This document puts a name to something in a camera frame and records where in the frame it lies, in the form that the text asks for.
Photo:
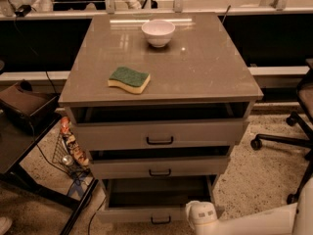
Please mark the grey bottom drawer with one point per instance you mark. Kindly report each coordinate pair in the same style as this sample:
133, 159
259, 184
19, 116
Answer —
157, 200

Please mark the green yellow sponge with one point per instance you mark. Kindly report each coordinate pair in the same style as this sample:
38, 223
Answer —
129, 80

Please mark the black wire basket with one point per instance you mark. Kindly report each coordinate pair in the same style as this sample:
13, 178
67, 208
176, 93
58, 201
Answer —
65, 161

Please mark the grey drawer cabinet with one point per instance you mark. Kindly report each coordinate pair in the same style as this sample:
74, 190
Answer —
197, 75

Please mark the dark box on table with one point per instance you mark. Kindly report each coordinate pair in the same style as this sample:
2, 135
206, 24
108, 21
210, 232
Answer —
25, 108

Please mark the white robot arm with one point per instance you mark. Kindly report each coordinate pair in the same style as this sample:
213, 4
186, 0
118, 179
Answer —
293, 219

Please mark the white ceramic bowl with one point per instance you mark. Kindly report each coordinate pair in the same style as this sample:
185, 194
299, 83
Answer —
158, 33

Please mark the grey middle drawer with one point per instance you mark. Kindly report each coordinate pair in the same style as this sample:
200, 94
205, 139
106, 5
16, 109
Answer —
162, 167

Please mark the black power adapter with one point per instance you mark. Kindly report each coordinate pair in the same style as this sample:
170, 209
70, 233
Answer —
23, 10

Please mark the white shoe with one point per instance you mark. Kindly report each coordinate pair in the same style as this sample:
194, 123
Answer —
5, 224

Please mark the black side table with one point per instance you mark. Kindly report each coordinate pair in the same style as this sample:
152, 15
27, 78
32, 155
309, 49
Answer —
15, 145

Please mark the snack bag in basket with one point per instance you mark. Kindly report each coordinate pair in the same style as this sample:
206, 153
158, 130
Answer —
71, 143

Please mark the grey drawer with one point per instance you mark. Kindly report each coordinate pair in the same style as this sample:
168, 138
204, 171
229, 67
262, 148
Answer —
162, 167
157, 200
159, 134

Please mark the grey top drawer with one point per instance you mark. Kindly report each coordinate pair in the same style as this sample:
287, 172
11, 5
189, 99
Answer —
159, 134

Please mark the black office chair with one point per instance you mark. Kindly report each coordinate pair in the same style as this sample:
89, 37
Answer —
304, 95

